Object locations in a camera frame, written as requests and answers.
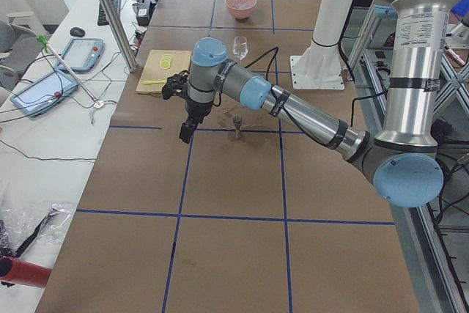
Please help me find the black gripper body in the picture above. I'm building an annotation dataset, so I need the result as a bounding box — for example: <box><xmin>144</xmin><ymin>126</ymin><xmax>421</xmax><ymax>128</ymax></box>
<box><xmin>185</xmin><ymin>98</ymin><xmax>212</xmax><ymax>128</ymax></box>

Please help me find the steel jigger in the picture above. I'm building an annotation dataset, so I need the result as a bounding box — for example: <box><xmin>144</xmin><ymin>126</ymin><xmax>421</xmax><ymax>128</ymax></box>
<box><xmin>232</xmin><ymin>115</ymin><xmax>243</xmax><ymax>139</ymax></box>

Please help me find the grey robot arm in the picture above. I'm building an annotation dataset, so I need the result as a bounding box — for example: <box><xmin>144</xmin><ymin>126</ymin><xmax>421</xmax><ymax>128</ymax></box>
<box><xmin>180</xmin><ymin>0</ymin><xmax>460</xmax><ymax>207</ymax></box>

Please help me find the pile of ice cubes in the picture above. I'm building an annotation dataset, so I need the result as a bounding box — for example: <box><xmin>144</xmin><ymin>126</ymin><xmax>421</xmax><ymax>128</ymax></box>
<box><xmin>229</xmin><ymin>0</ymin><xmax>256</xmax><ymax>10</ymax></box>

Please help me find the clear wine glass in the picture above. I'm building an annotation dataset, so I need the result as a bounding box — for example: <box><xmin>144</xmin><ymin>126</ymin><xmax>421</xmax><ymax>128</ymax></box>
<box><xmin>232</xmin><ymin>36</ymin><xmax>248</xmax><ymax>63</ymax></box>

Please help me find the pink bowl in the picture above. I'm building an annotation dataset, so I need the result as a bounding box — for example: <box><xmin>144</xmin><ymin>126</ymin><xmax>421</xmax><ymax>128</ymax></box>
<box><xmin>225</xmin><ymin>0</ymin><xmax>257</xmax><ymax>20</ymax></box>

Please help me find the bamboo cutting board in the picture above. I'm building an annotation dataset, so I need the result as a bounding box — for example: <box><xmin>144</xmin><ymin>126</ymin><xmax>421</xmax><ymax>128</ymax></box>
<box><xmin>136</xmin><ymin>50</ymin><xmax>192</xmax><ymax>96</ymax></box>

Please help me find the yellow plastic knife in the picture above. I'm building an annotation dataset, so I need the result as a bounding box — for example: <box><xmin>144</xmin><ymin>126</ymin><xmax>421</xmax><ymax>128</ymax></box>
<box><xmin>143</xmin><ymin>80</ymin><xmax>166</xmax><ymax>85</ymax></box>

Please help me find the black power adapter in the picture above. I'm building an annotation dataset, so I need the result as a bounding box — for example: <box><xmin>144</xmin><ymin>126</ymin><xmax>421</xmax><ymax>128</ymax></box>
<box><xmin>136</xmin><ymin>0</ymin><xmax>157</xmax><ymax>26</ymax></box>

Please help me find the black keyboard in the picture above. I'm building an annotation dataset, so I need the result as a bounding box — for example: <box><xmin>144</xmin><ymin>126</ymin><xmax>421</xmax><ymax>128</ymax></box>
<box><xmin>97</xmin><ymin>0</ymin><xmax>122</xmax><ymax>27</ymax></box>

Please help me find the far blue teach pendant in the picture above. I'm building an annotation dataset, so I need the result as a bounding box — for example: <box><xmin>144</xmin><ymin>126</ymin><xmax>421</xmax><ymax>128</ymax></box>
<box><xmin>61</xmin><ymin>38</ymin><xmax>104</xmax><ymax>73</ymax></box>

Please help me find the blue teach pendant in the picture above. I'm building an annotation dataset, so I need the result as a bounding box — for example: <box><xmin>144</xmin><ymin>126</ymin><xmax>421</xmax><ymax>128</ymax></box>
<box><xmin>61</xmin><ymin>38</ymin><xmax>104</xmax><ymax>73</ymax></box>
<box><xmin>10</xmin><ymin>70</ymin><xmax>78</xmax><ymax>117</ymax></box>

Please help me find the black computer mouse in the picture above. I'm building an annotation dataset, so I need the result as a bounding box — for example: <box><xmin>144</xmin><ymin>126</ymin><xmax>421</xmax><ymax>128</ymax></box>
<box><xmin>70</xmin><ymin>26</ymin><xmax>86</xmax><ymax>37</ymax></box>

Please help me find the near blue teach pendant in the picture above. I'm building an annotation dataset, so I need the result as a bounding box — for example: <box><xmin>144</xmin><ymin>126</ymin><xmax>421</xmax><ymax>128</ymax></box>
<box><xmin>10</xmin><ymin>70</ymin><xmax>78</xmax><ymax>117</ymax></box>

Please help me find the metal rod green tip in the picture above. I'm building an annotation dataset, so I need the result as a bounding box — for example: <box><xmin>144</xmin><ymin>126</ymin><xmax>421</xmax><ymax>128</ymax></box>
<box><xmin>36</xmin><ymin>35</ymin><xmax>105</xmax><ymax>108</ymax></box>

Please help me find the clear plastic bag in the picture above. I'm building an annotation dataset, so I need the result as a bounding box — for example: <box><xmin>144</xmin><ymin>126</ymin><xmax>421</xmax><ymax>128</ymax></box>
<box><xmin>1</xmin><ymin>180</ymin><xmax>75</xmax><ymax>258</ymax></box>

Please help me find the red cylinder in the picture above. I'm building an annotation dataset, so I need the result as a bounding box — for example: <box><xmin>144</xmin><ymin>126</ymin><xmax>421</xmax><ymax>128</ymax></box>
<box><xmin>1</xmin><ymin>257</ymin><xmax>52</xmax><ymax>288</ymax></box>

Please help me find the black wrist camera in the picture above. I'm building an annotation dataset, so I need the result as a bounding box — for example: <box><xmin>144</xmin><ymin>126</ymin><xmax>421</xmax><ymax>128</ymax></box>
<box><xmin>161</xmin><ymin>70</ymin><xmax>189</xmax><ymax>100</ymax></box>

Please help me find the aluminium frame post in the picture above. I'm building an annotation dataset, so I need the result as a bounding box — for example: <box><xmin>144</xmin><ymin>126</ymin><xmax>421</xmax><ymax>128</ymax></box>
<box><xmin>99</xmin><ymin>0</ymin><xmax>137</xmax><ymax>73</ymax></box>

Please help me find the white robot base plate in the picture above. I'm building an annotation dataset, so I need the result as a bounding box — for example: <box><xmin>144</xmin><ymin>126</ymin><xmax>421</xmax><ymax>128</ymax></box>
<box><xmin>290</xmin><ymin>0</ymin><xmax>352</xmax><ymax>90</ymax></box>

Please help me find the aluminium frame rail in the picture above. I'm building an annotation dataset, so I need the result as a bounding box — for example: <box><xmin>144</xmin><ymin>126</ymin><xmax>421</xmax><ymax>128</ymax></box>
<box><xmin>344</xmin><ymin>7</ymin><xmax>468</xmax><ymax>312</ymax></box>

